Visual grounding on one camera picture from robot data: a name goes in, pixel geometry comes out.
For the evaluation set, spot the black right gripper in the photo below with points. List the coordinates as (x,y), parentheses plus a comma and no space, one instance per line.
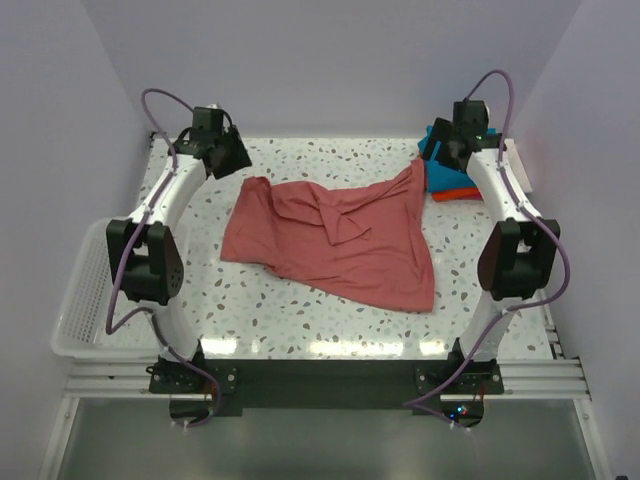
(441,131)

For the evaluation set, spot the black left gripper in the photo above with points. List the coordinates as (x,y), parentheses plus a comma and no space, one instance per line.
(240,158)

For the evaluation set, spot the salmon pink t shirt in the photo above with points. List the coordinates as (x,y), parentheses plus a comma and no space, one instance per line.
(364,244)

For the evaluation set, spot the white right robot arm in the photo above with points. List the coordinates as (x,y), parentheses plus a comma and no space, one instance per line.
(518,256)

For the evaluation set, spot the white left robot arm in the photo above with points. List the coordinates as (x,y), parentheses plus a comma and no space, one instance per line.
(146,267)

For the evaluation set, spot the folded orange t shirt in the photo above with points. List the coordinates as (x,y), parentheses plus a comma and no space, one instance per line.
(466,193)

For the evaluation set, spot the folded white t shirt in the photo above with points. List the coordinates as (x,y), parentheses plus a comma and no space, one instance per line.
(516,172)

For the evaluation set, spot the white plastic basket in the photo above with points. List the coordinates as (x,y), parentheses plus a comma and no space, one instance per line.
(80,329)

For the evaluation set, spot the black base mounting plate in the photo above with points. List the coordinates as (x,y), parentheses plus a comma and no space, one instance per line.
(226,388)

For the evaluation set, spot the aluminium table frame rail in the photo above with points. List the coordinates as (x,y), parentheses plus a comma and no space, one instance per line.
(562,376)

